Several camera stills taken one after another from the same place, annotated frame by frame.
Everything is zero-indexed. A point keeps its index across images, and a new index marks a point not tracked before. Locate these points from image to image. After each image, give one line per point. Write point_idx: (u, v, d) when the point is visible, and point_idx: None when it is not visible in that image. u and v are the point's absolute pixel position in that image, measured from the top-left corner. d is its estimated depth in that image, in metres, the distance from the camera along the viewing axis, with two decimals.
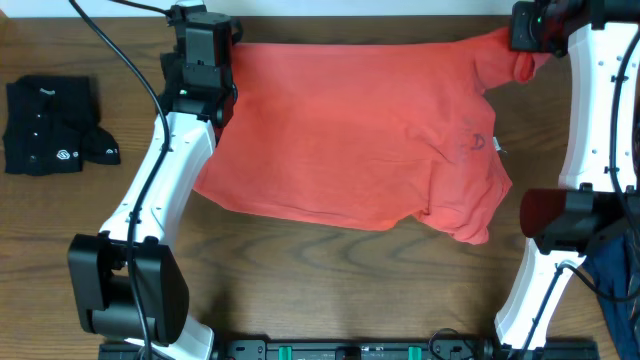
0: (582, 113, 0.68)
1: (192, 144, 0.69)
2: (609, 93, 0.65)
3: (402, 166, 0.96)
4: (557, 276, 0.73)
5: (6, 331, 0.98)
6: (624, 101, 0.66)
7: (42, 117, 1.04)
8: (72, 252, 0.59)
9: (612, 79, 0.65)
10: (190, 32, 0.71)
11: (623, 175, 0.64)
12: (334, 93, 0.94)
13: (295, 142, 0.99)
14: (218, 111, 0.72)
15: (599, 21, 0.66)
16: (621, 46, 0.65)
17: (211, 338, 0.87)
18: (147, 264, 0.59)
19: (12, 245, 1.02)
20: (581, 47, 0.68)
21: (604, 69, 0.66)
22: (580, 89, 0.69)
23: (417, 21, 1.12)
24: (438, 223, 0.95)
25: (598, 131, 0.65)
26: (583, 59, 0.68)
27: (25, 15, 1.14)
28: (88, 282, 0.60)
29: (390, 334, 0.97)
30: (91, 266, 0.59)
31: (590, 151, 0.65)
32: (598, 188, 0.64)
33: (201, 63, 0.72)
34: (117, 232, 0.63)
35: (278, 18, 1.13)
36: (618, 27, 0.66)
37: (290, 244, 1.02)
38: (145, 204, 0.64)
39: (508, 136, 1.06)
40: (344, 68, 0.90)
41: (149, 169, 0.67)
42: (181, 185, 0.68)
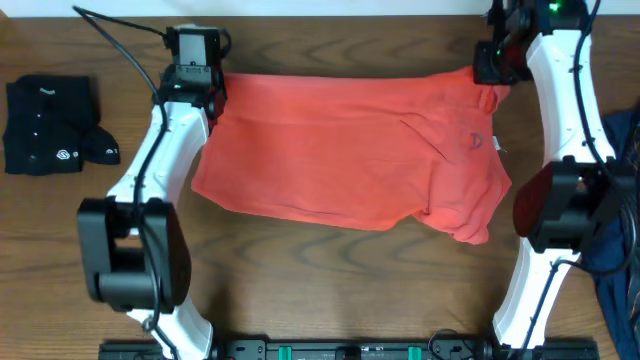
0: (550, 105, 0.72)
1: (189, 126, 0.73)
2: (569, 82, 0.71)
3: (403, 165, 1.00)
4: (552, 273, 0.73)
5: (5, 331, 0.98)
6: (585, 87, 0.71)
7: (42, 117, 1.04)
8: (82, 213, 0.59)
9: (570, 70, 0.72)
10: (183, 35, 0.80)
11: (600, 146, 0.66)
12: (329, 109, 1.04)
13: (296, 145, 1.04)
14: (211, 103, 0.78)
15: (548, 29, 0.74)
16: (571, 44, 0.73)
17: (211, 332, 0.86)
18: (152, 219, 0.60)
19: (12, 244, 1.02)
20: (538, 52, 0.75)
21: (560, 65, 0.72)
22: (543, 87, 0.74)
23: (417, 21, 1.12)
24: (438, 223, 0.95)
25: (568, 113, 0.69)
26: (541, 60, 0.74)
27: (26, 15, 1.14)
28: (97, 243, 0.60)
29: (390, 334, 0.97)
30: (101, 225, 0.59)
31: (565, 130, 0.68)
32: (580, 160, 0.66)
33: (194, 64, 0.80)
34: (121, 194, 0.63)
35: (278, 17, 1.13)
36: (565, 33, 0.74)
37: (290, 244, 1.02)
38: (148, 171, 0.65)
39: (508, 136, 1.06)
40: (333, 93, 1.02)
41: (150, 144, 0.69)
42: (181, 162, 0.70)
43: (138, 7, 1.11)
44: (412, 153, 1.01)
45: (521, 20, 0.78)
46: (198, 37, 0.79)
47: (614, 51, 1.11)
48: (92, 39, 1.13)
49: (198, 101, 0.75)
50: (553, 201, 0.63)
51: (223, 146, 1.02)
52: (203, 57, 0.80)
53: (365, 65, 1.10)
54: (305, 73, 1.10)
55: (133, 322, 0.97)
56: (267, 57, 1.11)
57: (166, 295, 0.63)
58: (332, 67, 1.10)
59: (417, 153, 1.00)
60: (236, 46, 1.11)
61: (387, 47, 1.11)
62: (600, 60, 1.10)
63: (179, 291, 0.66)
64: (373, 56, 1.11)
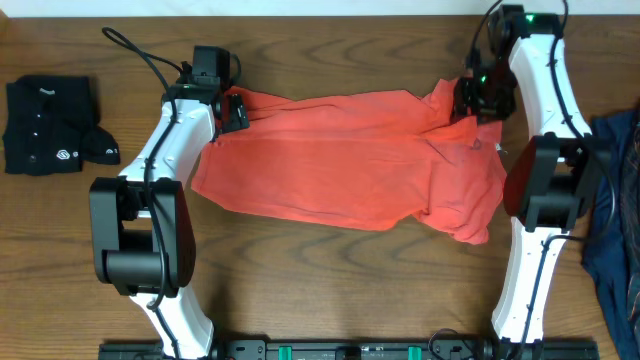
0: (533, 98, 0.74)
1: (196, 119, 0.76)
2: (547, 76, 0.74)
3: (403, 165, 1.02)
4: (544, 254, 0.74)
5: (5, 331, 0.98)
6: (563, 80, 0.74)
7: (42, 118, 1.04)
8: (95, 189, 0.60)
9: (547, 65, 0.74)
10: (197, 50, 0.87)
11: (578, 124, 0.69)
12: (328, 110, 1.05)
13: (296, 143, 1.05)
14: (218, 104, 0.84)
15: (525, 32, 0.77)
16: (546, 43, 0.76)
17: (211, 329, 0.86)
18: (162, 196, 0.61)
19: (12, 244, 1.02)
20: (518, 53, 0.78)
21: (538, 61, 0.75)
22: (525, 83, 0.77)
23: (418, 21, 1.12)
24: (438, 223, 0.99)
25: (550, 99, 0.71)
26: (521, 59, 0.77)
27: (26, 15, 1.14)
28: (107, 218, 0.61)
29: (390, 334, 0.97)
30: (111, 200, 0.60)
31: (545, 111, 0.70)
32: (561, 136, 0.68)
33: (204, 74, 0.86)
34: (133, 174, 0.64)
35: (278, 17, 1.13)
36: (540, 38, 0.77)
37: (290, 244, 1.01)
38: (158, 155, 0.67)
39: (509, 136, 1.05)
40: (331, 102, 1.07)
41: (158, 134, 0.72)
42: (189, 154, 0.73)
43: (138, 8, 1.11)
44: (412, 153, 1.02)
45: (504, 31, 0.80)
46: (211, 49, 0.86)
47: (612, 51, 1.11)
48: (92, 39, 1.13)
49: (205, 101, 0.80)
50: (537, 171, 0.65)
51: (225, 147, 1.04)
52: (213, 68, 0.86)
53: (365, 65, 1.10)
54: (305, 72, 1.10)
55: (133, 322, 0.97)
56: (267, 57, 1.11)
57: (171, 277, 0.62)
58: (332, 67, 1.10)
59: (417, 153, 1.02)
60: (236, 46, 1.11)
61: (387, 47, 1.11)
62: (600, 59, 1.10)
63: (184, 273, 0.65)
64: (373, 56, 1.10)
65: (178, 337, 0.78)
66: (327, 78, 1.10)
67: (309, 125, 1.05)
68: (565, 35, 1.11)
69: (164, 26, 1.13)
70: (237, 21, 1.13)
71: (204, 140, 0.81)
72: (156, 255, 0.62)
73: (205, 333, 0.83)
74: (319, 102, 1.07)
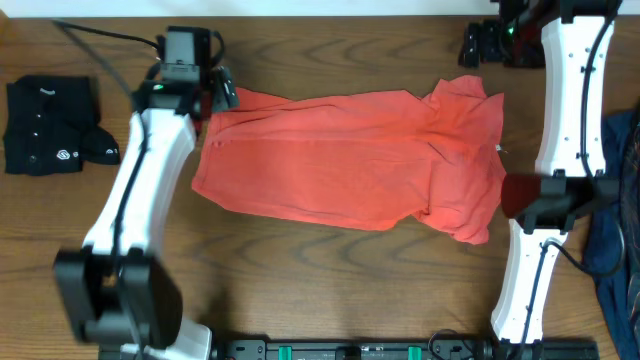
0: (555, 102, 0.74)
1: (171, 143, 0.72)
2: (578, 81, 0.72)
3: (402, 166, 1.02)
4: (542, 255, 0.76)
5: (5, 331, 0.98)
6: (593, 89, 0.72)
7: (42, 117, 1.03)
8: (58, 265, 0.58)
9: (581, 70, 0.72)
10: (173, 35, 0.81)
11: (593, 161, 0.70)
12: (328, 110, 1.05)
13: (296, 143, 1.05)
14: (196, 103, 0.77)
15: (568, 15, 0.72)
16: (589, 38, 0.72)
17: (209, 337, 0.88)
18: (134, 275, 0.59)
19: (12, 245, 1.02)
20: (554, 39, 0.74)
21: (572, 61, 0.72)
22: (553, 77, 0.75)
23: (418, 21, 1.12)
24: (438, 223, 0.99)
25: (570, 121, 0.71)
26: (555, 48, 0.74)
27: (26, 16, 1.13)
28: (78, 296, 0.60)
29: (390, 334, 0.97)
30: (76, 278, 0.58)
31: (562, 138, 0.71)
32: (571, 173, 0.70)
33: (179, 63, 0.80)
34: (101, 242, 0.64)
35: (278, 17, 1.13)
36: (585, 20, 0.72)
37: (290, 244, 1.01)
38: (127, 211, 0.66)
39: (508, 137, 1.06)
40: (330, 102, 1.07)
41: (129, 171, 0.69)
42: (164, 187, 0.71)
43: (139, 9, 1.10)
44: (412, 153, 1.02)
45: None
46: (188, 35, 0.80)
47: (613, 51, 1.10)
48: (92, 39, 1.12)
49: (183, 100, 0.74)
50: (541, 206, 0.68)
51: (225, 147, 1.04)
52: (191, 57, 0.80)
53: (365, 65, 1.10)
54: (305, 72, 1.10)
55: None
56: (267, 58, 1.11)
57: (154, 338, 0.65)
58: (332, 67, 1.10)
59: (417, 153, 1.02)
60: (236, 47, 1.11)
61: (387, 47, 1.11)
62: None
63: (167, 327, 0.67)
64: (373, 56, 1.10)
65: (179, 347, 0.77)
66: (328, 79, 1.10)
67: (309, 125, 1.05)
68: None
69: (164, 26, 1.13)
70: (237, 21, 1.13)
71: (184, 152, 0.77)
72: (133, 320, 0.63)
73: (202, 343, 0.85)
74: (319, 103, 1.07)
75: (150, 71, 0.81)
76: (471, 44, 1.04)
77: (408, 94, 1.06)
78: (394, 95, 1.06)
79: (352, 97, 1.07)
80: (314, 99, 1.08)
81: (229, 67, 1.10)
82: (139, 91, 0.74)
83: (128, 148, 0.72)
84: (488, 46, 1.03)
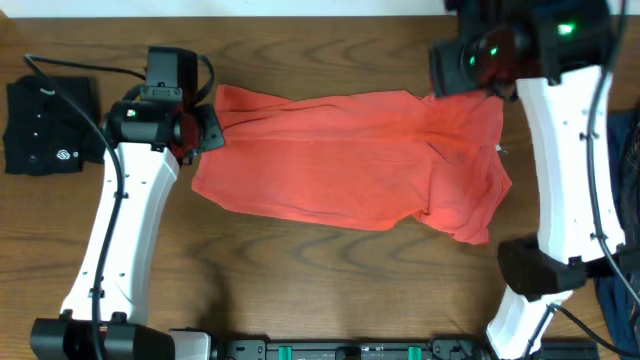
0: (550, 176, 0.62)
1: (148, 185, 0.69)
2: (580, 152, 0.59)
3: (402, 165, 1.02)
4: (547, 312, 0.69)
5: (6, 331, 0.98)
6: (597, 156, 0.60)
7: (42, 117, 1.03)
8: (38, 335, 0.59)
9: (581, 138, 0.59)
10: (154, 56, 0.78)
11: (611, 236, 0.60)
12: (328, 110, 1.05)
13: (296, 143, 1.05)
14: (175, 128, 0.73)
15: (556, 74, 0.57)
16: (583, 98, 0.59)
17: (208, 343, 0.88)
18: (117, 345, 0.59)
19: (12, 245, 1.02)
20: (539, 100, 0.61)
21: (569, 130, 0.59)
22: (543, 147, 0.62)
23: (417, 22, 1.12)
24: (438, 223, 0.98)
25: (578, 201, 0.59)
26: (543, 115, 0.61)
27: (26, 16, 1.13)
28: None
29: (390, 334, 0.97)
30: (58, 346, 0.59)
31: (571, 222, 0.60)
32: (588, 256, 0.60)
33: (161, 85, 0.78)
34: (80, 311, 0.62)
35: (278, 17, 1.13)
36: (576, 77, 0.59)
37: (290, 244, 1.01)
38: (106, 272, 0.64)
39: (507, 137, 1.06)
40: (330, 102, 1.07)
41: (105, 223, 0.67)
42: (144, 236, 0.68)
43: (139, 9, 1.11)
44: (412, 153, 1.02)
45: (518, 36, 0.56)
46: (171, 56, 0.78)
47: None
48: (92, 40, 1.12)
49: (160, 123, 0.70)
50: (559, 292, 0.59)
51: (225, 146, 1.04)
52: (174, 79, 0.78)
53: (365, 65, 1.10)
54: (305, 72, 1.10)
55: None
56: (267, 58, 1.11)
57: None
58: (332, 67, 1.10)
59: (417, 153, 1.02)
60: (237, 47, 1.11)
61: (387, 47, 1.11)
62: None
63: None
64: (373, 56, 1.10)
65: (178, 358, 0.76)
66: (328, 79, 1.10)
67: (309, 125, 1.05)
68: None
69: (164, 27, 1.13)
70: (237, 21, 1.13)
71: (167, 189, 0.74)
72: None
73: (201, 351, 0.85)
74: (319, 102, 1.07)
75: (128, 92, 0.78)
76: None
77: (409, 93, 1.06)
78: (394, 94, 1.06)
79: (352, 97, 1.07)
80: (314, 99, 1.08)
81: (228, 67, 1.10)
82: (112, 113, 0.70)
83: (103, 193, 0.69)
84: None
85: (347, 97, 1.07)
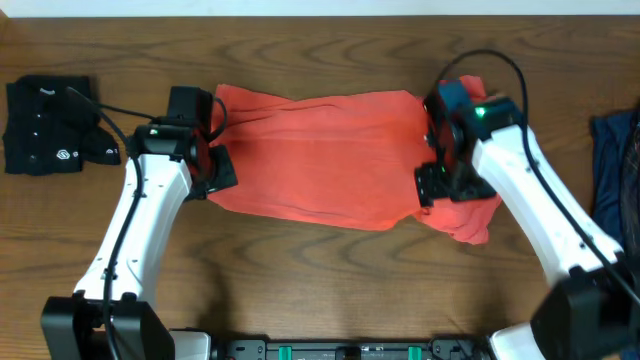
0: (526, 210, 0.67)
1: (165, 188, 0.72)
2: (535, 181, 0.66)
3: (402, 166, 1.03)
4: None
5: (6, 331, 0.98)
6: (552, 182, 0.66)
7: (42, 117, 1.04)
8: (48, 314, 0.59)
9: (528, 170, 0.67)
10: (175, 90, 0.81)
11: (601, 243, 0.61)
12: (328, 110, 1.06)
13: (296, 143, 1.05)
14: (192, 150, 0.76)
15: (485, 135, 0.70)
16: (516, 144, 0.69)
17: (208, 343, 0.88)
18: (124, 323, 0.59)
19: (13, 244, 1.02)
20: (482, 156, 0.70)
21: (515, 168, 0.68)
22: (509, 193, 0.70)
23: (417, 21, 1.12)
24: (438, 222, 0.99)
25: (549, 216, 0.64)
26: (492, 166, 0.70)
27: (25, 15, 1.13)
28: (66, 344, 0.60)
29: (390, 334, 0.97)
30: (66, 322, 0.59)
31: (555, 237, 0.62)
32: (588, 265, 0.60)
33: (180, 115, 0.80)
34: (91, 291, 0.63)
35: (277, 17, 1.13)
36: (504, 134, 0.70)
37: (290, 244, 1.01)
38: (120, 257, 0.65)
39: None
40: (330, 102, 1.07)
41: (122, 217, 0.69)
42: (156, 234, 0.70)
43: (139, 9, 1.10)
44: (412, 153, 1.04)
45: (455, 132, 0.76)
46: (191, 89, 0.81)
47: (612, 51, 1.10)
48: (92, 39, 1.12)
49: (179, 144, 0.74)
50: (580, 326, 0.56)
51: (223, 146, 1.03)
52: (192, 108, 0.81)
53: (365, 65, 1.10)
54: (305, 73, 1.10)
55: None
56: (268, 58, 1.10)
57: None
58: (332, 67, 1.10)
59: (416, 153, 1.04)
60: (236, 47, 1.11)
61: (387, 47, 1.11)
62: (601, 59, 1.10)
63: None
64: (373, 56, 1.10)
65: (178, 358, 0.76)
66: (327, 79, 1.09)
67: (309, 125, 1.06)
68: (564, 36, 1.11)
69: (164, 27, 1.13)
70: (237, 21, 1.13)
71: (179, 198, 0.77)
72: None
73: (201, 351, 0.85)
74: (319, 102, 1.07)
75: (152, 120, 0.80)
76: (420, 185, 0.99)
77: (408, 94, 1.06)
78: (394, 94, 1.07)
79: (352, 97, 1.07)
80: (314, 99, 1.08)
81: (228, 67, 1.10)
82: (136, 134, 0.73)
83: (122, 194, 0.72)
84: (433, 187, 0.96)
85: (347, 97, 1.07)
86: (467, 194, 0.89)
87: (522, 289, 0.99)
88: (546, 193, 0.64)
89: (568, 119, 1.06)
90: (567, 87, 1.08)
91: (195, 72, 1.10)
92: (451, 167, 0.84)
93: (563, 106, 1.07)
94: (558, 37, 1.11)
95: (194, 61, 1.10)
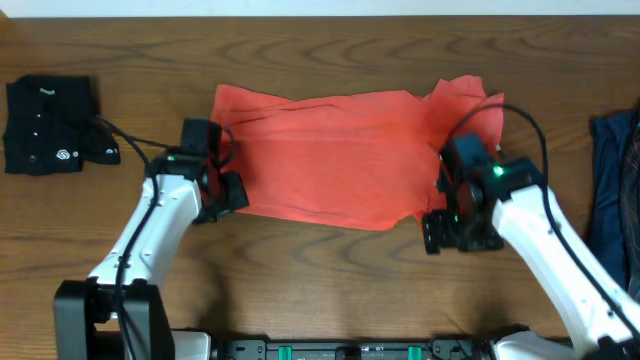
0: (549, 273, 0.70)
1: (179, 200, 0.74)
2: (558, 245, 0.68)
3: (402, 165, 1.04)
4: None
5: (9, 331, 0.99)
6: (574, 244, 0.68)
7: (42, 117, 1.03)
8: (60, 295, 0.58)
9: (551, 232, 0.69)
10: (188, 123, 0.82)
11: (628, 310, 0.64)
12: (328, 110, 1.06)
13: (296, 143, 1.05)
14: (203, 176, 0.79)
15: (504, 195, 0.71)
16: (538, 206, 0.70)
17: (208, 343, 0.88)
18: (135, 305, 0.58)
19: (12, 244, 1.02)
20: (503, 218, 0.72)
21: (537, 231, 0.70)
22: (531, 252, 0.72)
23: (418, 21, 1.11)
24: None
25: (572, 277, 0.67)
26: (513, 227, 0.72)
27: (24, 15, 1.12)
28: (71, 329, 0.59)
29: (390, 334, 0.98)
30: (79, 309, 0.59)
31: (582, 303, 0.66)
32: (617, 335, 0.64)
33: (192, 146, 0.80)
34: (105, 276, 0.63)
35: (277, 17, 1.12)
36: (522, 194, 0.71)
37: (290, 244, 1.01)
38: (134, 249, 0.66)
39: (509, 137, 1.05)
40: (330, 103, 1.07)
41: (136, 222, 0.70)
42: (168, 240, 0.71)
43: (137, 9, 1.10)
44: (412, 153, 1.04)
45: (473, 191, 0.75)
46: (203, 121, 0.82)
47: (613, 52, 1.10)
48: (92, 40, 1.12)
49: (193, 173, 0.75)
50: None
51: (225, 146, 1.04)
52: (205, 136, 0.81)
53: (365, 65, 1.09)
54: (305, 73, 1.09)
55: None
56: (267, 58, 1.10)
57: None
58: (331, 67, 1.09)
59: (417, 153, 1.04)
60: (236, 47, 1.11)
61: (387, 47, 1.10)
62: (602, 59, 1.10)
63: None
64: (373, 56, 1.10)
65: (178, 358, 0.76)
66: (327, 78, 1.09)
67: (309, 125, 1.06)
68: (564, 36, 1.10)
69: (164, 27, 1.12)
70: (236, 22, 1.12)
71: (187, 219, 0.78)
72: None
73: (201, 351, 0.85)
74: (319, 102, 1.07)
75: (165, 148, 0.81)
76: (427, 232, 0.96)
77: (408, 93, 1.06)
78: (394, 94, 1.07)
79: (352, 97, 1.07)
80: (313, 99, 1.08)
81: (228, 68, 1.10)
82: (150, 163, 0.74)
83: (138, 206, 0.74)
84: (441, 235, 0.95)
85: (347, 97, 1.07)
86: (476, 244, 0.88)
87: (522, 289, 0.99)
88: (570, 256, 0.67)
89: (568, 119, 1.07)
90: (566, 87, 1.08)
91: (196, 73, 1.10)
92: (461, 217, 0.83)
93: (562, 107, 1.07)
94: (560, 38, 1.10)
95: (194, 62, 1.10)
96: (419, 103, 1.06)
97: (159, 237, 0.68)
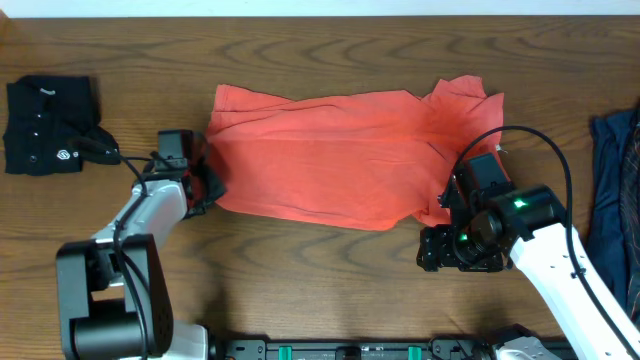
0: (568, 319, 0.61)
1: (167, 193, 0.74)
2: (581, 290, 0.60)
3: (402, 165, 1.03)
4: None
5: (11, 331, 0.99)
6: (599, 290, 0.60)
7: (42, 117, 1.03)
8: (60, 254, 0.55)
9: (573, 276, 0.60)
10: (161, 136, 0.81)
11: None
12: (328, 110, 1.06)
13: (296, 143, 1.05)
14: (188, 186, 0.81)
15: (527, 231, 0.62)
16: (560, 245, 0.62)
17: (204, 334, 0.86)
18: (133, 252, 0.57)
19: (12, 244, 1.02)
20: (523, 256, 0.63)
21: (557, 273, 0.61)
22: (547, 294, 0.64)
23: (418, 21, 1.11)
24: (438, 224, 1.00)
25: (599, 333, 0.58)
26: (529, 266, 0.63)
27: (25, 15, 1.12)
28: (71, 289, 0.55)
29: (390, 334, 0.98)
30: (80, 265, 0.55)
31: (605, 354, 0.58)
32: None
33: (170, 158, 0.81)
34: (103, 234, 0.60)
35: (277, 18, 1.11)
36: (545, 231, 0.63)
37: (290, 244, 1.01)
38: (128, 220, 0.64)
39: (508, 136, 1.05)
40: (330, 102, 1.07)
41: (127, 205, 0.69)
42: (159, 222, 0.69)
43: (138, 11, 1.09)
44: (412, 153, 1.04)
45: (492, 223, 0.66)
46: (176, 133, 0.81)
47: (614, 52, 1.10)
48: (91, 39, 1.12)
49: (178, 178, 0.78)
50: None
51: (225, 147, 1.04)
52: (180, 150, 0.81)
53: (366, 65, 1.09)
54: (305, 73, 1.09)
55: None
56: (267, 58, 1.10)
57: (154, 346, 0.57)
58: (331, 68, 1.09)
59: (417, 153, 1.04)
60: (236, 47, 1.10)
61: (387, 47, 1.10)
62: (602, 59, 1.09)
63: (163, 338, 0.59)
64: (373, 56, 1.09)
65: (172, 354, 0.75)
66: (327, 79, 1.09)
67: (309, 125, 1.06)
68: (565, 36, 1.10)
69: (164, 27, 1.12)
70: (236, 22, 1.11)
71: (174, 218, 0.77)
72: (136, 322, 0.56)
73: (198, 341, 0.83)
74: (319, 102, 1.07)
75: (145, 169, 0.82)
76: (428, 247, 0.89)
77: (408, 93, 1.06)
78: (394, 94, 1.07)
79: (352, 97, 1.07)
80: (313, 99, 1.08)
81: (229, 68, 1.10)
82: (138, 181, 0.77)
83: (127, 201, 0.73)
84: (444, 252, 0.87)
85: (347, 97, 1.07)
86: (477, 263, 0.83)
87: (522, 289, 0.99)
88: (595, 307, 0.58)
89: (567, 119, 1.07)
90: (566, 87, 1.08)
91: (195, 74, 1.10)
92: (471, 242, 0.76)
93: (562, 107, 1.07)
94: (561, 37, 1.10)
95: (194, 62, 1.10)
96: (420, 103, 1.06)
97: (153, 217, 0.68)
